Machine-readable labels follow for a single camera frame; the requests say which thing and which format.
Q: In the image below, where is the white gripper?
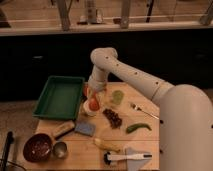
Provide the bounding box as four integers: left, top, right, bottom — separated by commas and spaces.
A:
83, 75, 107, 103

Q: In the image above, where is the red apple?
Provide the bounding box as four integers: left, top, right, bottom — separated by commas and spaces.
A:
89, 99, 99, 111

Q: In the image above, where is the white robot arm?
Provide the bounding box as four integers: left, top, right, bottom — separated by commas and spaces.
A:
88, 47, 213, 171

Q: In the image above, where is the white paper cup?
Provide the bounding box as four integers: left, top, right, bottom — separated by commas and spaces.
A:
83, 100, 98, 116

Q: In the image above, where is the green translucent cup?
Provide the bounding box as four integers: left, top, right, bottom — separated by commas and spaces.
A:
112, 90, 124, 105

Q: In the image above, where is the small metal cup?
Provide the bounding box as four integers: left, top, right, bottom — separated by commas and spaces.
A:
53, 141, 67, 159

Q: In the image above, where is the green plastic tray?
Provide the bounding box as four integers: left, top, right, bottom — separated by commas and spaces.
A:
33, 76, 84, 120

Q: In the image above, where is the blue sponge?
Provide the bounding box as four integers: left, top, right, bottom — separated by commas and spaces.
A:
75, 122, 95, 136

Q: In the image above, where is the dark grape bunch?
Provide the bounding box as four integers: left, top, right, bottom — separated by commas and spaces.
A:
103, 109, 122, 129

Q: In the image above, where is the wooden block brush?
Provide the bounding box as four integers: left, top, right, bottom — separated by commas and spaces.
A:
52, 121, 75, 138

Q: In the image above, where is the silver fork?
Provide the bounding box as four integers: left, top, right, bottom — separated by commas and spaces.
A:
130, 103, 159, 120

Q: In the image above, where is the green chili pepper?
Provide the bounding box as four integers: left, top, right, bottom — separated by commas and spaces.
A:
126, 123, 152, 134

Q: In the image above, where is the yellow banana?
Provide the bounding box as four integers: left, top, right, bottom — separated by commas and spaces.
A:
93, 138, 120, 152

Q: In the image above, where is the dark brown bowl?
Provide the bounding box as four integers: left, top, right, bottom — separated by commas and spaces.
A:
23, 133, 52, 163

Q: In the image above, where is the grey cloth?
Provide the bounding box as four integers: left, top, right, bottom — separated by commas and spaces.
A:
125, 147, 152, 171

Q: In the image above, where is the black stand pole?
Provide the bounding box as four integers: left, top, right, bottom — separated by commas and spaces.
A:
0, 131, 14, 171

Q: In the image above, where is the white handled brush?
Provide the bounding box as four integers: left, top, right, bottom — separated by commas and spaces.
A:
104, 152, 152, 165

